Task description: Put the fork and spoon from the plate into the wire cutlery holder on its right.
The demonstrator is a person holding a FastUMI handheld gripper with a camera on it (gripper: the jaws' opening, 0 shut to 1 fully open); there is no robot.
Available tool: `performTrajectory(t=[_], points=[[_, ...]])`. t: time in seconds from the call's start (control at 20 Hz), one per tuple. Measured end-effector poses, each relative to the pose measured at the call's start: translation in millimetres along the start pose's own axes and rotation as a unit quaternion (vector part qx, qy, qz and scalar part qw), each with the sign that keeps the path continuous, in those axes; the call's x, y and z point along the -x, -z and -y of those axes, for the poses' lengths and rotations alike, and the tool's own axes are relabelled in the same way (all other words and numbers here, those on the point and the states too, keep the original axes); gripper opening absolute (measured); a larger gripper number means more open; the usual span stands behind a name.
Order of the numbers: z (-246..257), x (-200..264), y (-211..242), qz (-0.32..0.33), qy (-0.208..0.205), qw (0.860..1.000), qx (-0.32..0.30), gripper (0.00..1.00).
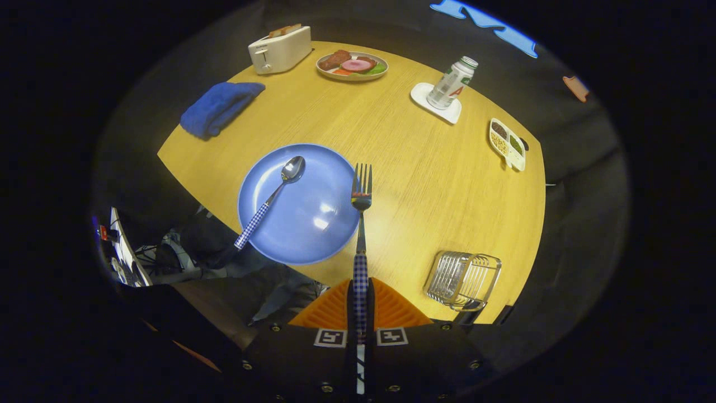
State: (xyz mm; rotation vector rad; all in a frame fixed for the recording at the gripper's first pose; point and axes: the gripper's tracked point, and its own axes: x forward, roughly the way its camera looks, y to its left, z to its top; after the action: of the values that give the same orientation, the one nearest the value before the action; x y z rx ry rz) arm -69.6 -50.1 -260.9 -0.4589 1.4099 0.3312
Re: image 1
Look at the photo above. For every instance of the blue round plate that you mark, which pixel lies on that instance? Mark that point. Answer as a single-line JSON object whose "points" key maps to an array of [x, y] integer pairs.
{"points": [[313, 229]]}

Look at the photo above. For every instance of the brown toast slice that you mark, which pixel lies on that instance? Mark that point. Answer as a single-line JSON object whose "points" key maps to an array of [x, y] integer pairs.
{"points": [[293, 27], [278, 31]]}

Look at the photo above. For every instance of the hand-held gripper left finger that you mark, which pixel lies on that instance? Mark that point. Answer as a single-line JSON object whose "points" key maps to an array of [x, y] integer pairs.
{"points": [[296, 361]]}

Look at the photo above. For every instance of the brown meat slice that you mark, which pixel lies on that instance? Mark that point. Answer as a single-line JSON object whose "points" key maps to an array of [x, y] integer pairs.
{"points": [[334, 59]]}

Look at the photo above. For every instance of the pink ham slice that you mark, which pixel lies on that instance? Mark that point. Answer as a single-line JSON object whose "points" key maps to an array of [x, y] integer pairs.
{"points": [[357, 65]]}

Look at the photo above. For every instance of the white divided snack dish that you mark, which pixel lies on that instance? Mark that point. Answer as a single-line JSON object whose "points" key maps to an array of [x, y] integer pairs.
{"points": [[506, 144]]}

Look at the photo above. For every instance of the blue folded towel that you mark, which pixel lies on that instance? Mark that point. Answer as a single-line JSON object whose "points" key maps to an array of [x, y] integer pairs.
{"points": [[218, 109]]}

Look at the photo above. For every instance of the white framed device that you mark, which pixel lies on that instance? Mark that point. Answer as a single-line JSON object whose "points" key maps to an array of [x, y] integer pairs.
{"points": [[126, 252]]}

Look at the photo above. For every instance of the green lettuce leaf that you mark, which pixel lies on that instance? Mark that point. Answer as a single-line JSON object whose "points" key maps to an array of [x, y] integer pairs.
{"points": [[378, 69]]}

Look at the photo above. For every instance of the white toaster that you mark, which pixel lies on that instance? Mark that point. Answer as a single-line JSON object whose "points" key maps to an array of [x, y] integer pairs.
{"points": [[279, 53]]}

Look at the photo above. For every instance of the grey food plate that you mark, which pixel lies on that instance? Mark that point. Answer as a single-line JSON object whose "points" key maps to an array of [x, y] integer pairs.
{"points": [[352, 77]]}

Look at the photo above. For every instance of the white green drink bottle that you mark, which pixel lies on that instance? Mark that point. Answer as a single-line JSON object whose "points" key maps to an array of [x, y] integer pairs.
{"points": [[450, 84]]}

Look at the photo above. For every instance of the white coaster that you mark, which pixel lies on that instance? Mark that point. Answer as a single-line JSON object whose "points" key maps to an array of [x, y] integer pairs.
{"points": [[450, 113]]}

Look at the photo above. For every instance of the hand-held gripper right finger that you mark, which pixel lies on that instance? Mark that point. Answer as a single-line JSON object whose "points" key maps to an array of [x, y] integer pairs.
{"points": [[425, 361]]}

